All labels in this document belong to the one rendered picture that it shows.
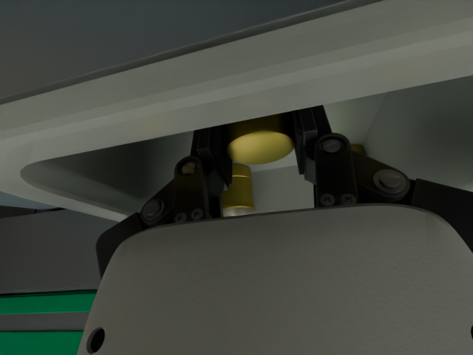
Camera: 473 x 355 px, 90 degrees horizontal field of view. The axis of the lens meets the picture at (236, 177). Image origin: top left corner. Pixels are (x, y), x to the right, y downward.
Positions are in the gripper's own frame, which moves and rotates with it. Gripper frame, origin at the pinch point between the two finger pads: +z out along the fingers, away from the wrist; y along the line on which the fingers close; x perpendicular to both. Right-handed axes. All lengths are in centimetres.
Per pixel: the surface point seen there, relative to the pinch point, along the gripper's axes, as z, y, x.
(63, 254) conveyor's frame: 3.0, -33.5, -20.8
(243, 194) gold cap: 3.1, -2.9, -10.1
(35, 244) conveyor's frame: 4.9, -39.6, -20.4
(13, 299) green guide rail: -2, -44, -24
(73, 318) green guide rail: -5.1, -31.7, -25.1
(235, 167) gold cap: 5.6, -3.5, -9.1
